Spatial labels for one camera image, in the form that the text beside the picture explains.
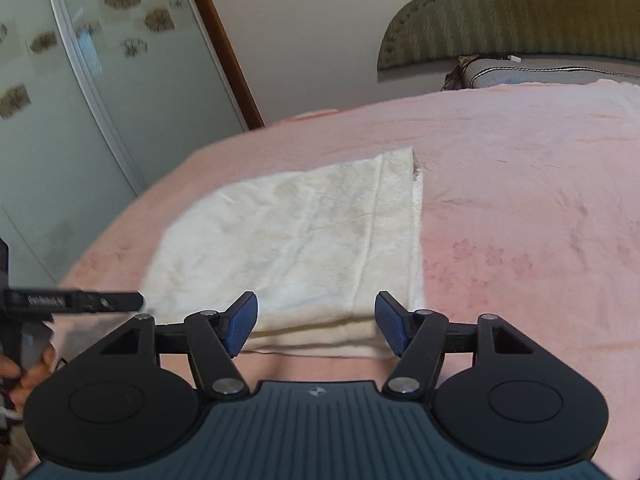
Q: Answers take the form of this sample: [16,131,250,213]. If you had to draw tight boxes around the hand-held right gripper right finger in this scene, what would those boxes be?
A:
[375,290,533,400]

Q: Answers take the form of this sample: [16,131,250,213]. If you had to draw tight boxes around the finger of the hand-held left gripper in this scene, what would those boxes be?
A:
[80,289,146,314]

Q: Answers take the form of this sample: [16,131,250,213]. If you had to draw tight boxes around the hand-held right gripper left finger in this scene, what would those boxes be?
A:
[100,291,258,401]

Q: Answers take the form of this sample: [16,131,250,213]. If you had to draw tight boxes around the cream white towel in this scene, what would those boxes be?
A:
[141,146,429,362]

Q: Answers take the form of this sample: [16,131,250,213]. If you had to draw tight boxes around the person's left hand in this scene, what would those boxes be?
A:
[0,344,57,411]

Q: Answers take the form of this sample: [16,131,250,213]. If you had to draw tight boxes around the pink blanket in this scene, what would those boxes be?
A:
[59,77,640,480]

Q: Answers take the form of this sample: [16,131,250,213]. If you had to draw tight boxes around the frosted glass wardrobe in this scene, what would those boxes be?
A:
[0,0,251,293]

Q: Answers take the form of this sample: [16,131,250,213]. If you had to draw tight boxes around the grey striped pillow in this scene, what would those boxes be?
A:
[441,54,640,92]

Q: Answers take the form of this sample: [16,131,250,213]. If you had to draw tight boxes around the olive padded headboard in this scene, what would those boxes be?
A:
[376,0,640,75]

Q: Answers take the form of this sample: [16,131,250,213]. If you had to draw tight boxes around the brown wooden door frame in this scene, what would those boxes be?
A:
[179,0,266,132]

